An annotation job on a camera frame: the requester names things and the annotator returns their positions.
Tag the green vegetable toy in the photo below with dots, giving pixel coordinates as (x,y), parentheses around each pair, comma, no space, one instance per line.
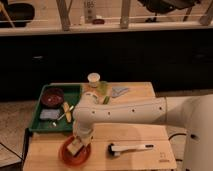
(106,100)

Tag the white spoon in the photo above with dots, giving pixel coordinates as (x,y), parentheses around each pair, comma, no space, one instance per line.
(54,124)

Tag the green plastic tray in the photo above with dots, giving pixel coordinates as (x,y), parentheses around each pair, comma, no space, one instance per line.
(72,94)

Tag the dark maroon bowl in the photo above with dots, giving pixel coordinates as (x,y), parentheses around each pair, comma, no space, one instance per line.
(52,97)

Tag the red plastic bowl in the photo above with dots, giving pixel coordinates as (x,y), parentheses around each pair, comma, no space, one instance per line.
(73,161)

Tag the wooden post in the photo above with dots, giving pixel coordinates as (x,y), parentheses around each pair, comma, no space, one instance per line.
(63,13)
(125,11)

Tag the yellow banana toy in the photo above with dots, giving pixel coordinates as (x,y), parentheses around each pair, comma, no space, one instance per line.
(67,112)

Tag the grey blue sponge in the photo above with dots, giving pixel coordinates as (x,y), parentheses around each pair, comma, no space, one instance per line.
(49,114)

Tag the black chair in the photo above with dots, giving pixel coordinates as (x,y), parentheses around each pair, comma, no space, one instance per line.
(20,13)

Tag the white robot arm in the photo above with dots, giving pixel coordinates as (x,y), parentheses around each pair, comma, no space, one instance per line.
(194,113)

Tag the white paper cup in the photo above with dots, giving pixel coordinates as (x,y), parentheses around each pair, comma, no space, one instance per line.
(94,79)

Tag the white black handled brush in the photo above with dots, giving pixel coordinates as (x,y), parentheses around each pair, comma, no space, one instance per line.
(116,150)

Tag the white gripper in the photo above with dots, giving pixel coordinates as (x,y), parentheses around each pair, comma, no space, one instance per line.
(75,146)

